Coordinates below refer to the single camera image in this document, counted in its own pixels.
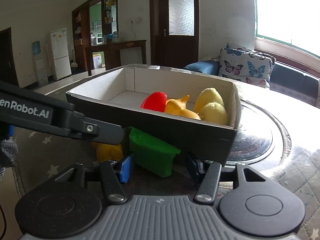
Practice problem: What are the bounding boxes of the yellow rubber duck toy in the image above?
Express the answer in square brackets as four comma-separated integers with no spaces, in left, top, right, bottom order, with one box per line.
[92,142,123,163]

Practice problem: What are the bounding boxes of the red plastic ball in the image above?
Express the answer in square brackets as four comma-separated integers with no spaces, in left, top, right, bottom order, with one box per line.
[140,92,167,112]

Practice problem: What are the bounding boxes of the orange rubber whale toy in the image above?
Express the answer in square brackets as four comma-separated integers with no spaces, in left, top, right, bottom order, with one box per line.
[164,95,201,120]

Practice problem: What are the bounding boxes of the yellow plush toy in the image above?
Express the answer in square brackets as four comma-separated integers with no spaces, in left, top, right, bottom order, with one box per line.
[194,88,228,125]

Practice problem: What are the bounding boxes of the grey knit gloved hand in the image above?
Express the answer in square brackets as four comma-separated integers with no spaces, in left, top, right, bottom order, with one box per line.
[0,137,18,179]

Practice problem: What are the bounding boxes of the water dispenser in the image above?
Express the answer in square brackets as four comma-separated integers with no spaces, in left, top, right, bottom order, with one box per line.
[32,41,49,87]

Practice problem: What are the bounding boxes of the black round induction cooktop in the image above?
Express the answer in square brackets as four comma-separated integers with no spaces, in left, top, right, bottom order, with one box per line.
[226,100,292,169]

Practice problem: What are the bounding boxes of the white refrigerator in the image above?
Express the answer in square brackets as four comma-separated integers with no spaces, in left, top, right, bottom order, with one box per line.
[48,29,72,80]

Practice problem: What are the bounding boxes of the black cardboard box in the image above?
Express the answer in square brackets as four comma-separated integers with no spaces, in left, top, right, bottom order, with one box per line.
[66,64,241,164]

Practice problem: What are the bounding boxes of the dark wooden console table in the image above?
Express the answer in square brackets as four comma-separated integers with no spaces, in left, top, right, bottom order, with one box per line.
[85,40,146,76]

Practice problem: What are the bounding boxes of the dark wooden shelf cabinet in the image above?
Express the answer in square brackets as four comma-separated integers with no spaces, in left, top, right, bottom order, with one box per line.
[72,0,118,72]

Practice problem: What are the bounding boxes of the blue cushion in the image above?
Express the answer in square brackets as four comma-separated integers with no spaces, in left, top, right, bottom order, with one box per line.
[183,61,220,75]

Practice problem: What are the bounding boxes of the butterfly print pillow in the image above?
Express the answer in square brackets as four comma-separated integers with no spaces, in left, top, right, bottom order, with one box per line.
[219,42,276,88]

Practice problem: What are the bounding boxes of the dark blue sofa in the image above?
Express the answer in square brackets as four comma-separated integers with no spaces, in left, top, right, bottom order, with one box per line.
[270,62,319,107]

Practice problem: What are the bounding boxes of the dark wooden door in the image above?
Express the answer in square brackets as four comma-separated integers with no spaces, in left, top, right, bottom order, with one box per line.
[150,0,199,68]

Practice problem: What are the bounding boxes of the window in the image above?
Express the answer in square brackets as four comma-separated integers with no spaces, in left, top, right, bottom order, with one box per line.
[255,0,319,58]

